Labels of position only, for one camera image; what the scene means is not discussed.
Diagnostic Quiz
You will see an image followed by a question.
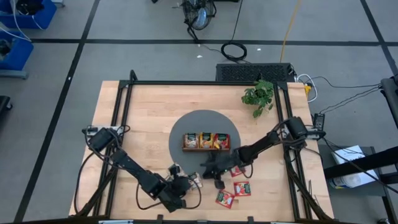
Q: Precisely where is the black shelf cart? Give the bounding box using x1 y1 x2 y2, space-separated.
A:
319 145 398 206

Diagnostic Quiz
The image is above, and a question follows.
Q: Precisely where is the black floor fan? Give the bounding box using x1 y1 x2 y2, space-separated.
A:
181 0 218 32

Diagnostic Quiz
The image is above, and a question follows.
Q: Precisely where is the yellow cable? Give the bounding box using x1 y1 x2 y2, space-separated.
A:
279 0 302 64

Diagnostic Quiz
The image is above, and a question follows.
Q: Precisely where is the red tea packet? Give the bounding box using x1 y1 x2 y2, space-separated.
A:
229 166 246 178
215 189 236 210
233 180 252 197
213 133 231 150

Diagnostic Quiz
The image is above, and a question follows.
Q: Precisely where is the wooden three-compartment tray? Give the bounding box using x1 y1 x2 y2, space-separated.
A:
182 133 231 152

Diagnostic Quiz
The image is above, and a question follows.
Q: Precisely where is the black power adapter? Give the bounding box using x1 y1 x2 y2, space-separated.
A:
313 112 326 130

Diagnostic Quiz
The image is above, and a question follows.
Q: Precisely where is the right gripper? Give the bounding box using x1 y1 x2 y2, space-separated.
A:
200 149 249 190

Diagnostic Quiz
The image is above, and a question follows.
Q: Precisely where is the black perforated computer case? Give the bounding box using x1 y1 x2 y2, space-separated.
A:
215 62 297 83

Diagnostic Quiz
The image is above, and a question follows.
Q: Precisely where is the blue storage bin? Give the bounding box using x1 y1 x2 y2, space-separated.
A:
0 30 34 72
0 0 58 30

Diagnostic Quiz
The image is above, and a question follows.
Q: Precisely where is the potted green plant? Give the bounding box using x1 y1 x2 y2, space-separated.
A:
241 79 276 119

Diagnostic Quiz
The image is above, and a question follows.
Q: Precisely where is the white cable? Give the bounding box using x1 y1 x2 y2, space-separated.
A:
296 73 319 104

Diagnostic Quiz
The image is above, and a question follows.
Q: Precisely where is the round grey placemat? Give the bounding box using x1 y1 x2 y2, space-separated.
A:
169 109 242 177

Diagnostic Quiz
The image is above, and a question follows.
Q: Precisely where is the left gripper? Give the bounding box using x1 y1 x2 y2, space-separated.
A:
161 164 192 213

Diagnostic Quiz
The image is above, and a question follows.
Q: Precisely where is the coiled black cable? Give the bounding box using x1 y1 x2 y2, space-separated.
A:
220 41 249 62

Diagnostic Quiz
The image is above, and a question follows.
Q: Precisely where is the black chair base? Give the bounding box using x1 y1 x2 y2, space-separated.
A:
0 95 13 125

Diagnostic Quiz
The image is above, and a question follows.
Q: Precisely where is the white paper bag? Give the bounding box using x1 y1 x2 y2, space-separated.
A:
330 144 379 189

